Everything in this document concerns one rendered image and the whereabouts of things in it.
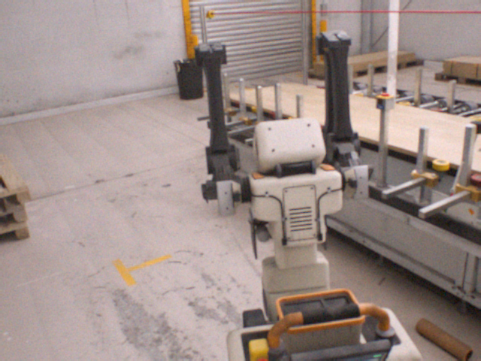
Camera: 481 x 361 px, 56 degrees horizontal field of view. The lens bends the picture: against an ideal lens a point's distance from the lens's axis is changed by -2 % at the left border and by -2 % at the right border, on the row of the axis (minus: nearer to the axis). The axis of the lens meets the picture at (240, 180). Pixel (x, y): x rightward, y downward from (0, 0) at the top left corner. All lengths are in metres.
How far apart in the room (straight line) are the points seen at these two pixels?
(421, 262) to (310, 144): 1.77
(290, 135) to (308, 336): 0.59
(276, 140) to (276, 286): 0.51
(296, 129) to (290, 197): 0.21
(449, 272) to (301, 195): 1.67
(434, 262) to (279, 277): 1.55
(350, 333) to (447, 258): 1.62
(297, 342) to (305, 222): 0.36
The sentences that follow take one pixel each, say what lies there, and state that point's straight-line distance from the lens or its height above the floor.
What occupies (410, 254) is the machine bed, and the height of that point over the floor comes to 0.19.
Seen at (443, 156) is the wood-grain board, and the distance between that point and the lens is 2.67.
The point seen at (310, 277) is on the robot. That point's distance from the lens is 1.62.
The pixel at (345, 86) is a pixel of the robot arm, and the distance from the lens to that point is 1.62.
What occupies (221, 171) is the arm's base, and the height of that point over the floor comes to 1.24.
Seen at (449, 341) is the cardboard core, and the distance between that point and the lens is 2.67.
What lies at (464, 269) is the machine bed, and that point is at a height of 0.29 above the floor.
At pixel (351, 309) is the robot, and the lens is 1.26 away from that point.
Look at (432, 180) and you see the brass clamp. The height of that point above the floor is 0.85.
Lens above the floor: 1.77
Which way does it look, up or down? 22 degrees down
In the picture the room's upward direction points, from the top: 4 degrees counter-clockwise
